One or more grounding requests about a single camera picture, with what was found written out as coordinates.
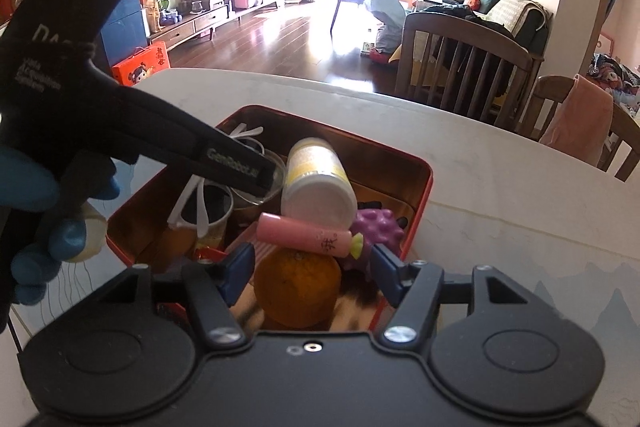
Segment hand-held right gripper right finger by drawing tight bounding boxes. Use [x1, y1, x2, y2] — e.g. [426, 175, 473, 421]
[369, 243, 532, 351]

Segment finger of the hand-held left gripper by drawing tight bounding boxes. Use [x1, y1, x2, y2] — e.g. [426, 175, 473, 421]
[189, 126, 282, 202]

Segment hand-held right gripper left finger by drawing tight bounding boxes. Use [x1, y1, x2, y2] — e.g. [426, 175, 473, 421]
[120, 242, 257, 351]

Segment purple knobbly toy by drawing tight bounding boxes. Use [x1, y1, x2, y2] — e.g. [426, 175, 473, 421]
[344, 201, 409, 269]

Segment clear plastic cup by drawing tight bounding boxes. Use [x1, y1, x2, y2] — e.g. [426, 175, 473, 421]
[227, 149, 287, 208]

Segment white sunglasses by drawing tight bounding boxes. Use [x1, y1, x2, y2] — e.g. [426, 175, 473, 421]
[167, 124, 266, 239]

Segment orange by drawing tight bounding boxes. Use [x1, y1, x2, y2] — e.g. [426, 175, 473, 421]
[253, 247, 344, 329]

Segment pink candy-shaped tube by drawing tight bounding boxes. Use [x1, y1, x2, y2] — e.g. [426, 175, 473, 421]
[257, 212, 369, 259]

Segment yellow bottle with white cap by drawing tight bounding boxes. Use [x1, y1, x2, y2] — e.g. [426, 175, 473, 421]
[279, 137, 359, 228]

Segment red tin box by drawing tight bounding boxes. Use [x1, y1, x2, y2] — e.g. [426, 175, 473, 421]
[105, 104, 434, 334]

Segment person's left hand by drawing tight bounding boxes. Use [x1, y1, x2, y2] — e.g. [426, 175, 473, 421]
[0, 142, 122, 306]

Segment red gift box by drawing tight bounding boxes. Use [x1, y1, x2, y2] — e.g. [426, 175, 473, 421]
[110, 40, 171, 87]

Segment wooden TV cabinet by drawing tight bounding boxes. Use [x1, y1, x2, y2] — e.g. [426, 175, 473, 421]
[147, 0, 284, 51]

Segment yellow chair cushion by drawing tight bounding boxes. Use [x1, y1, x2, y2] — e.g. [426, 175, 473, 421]
[389, 44, 417, 74]

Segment pale blue bag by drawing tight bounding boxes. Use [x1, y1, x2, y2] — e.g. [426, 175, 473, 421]
[363, 0, 407, 54]

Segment wooden slatted chair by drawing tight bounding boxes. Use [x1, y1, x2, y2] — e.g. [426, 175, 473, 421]
[394, 11, 546, 131]

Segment pink cloth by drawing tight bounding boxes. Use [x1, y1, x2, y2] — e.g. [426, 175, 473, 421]
[538, 74, 615, 168]

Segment wooden chair with pink cloth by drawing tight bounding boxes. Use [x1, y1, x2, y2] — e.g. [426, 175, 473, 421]
[517, 75, 640, 182]

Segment pale sofa blanket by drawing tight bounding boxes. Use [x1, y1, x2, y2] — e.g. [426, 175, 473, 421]
[487, 0, 547, 38]

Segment printed bedding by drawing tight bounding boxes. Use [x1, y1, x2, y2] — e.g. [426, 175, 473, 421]
[587, 53, 640, 108]

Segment black cable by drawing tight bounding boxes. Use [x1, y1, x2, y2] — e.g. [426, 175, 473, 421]
[0, 314, 23, 354]

